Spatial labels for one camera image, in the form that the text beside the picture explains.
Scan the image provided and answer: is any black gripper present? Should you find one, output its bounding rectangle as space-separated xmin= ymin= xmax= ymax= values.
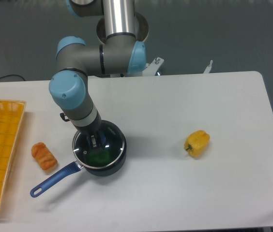
xmin=71 ymin=113 xmax=106 ymax=150

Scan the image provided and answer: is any glass pot lid blue knob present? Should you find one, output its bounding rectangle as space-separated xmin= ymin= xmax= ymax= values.
xmin=72 ymin=120 xmax=126 ymax=171

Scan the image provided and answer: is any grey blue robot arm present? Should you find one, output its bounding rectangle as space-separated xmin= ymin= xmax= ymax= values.
xmin=49 ymin=0 xmax=146 ymax=147

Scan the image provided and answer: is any green bell pepper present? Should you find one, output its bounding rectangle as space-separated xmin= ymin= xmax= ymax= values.
xmin=86 ymin=150 xmax=111 ymax=167

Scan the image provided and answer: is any dark blue saucepan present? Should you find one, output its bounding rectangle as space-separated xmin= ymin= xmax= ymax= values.
xmin=30 ymin=120 xmax=127 ymax=198

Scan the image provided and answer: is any orange bread loaf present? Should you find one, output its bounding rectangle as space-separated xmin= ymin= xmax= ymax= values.
xmin=31 ymin=142 xmax=58 ymax=172

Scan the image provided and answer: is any yellow bell pepper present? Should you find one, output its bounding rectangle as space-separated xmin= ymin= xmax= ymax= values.
xmin=184 ymin=130 xmax=210 ymax=158

